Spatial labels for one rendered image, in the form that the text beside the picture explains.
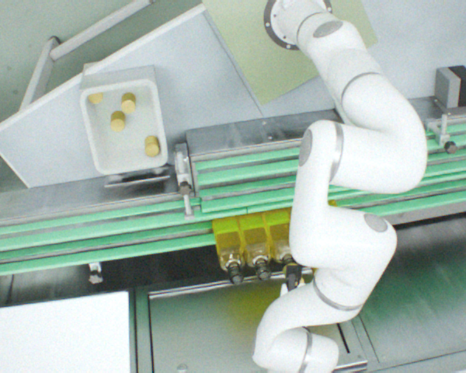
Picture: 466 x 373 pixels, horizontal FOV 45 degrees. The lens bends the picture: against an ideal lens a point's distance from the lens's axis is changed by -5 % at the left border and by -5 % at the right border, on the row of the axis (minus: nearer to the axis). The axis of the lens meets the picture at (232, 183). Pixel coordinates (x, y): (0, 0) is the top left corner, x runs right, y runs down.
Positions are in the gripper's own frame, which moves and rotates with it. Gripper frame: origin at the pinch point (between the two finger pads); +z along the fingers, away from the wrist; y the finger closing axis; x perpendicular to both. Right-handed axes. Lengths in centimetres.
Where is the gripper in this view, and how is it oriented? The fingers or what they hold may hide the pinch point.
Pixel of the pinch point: (293, 280)
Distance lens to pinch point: 122.5
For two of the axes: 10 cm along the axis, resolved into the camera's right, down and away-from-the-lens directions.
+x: -9.9, 0.2, 1.5
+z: 1.2, -5.7, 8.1
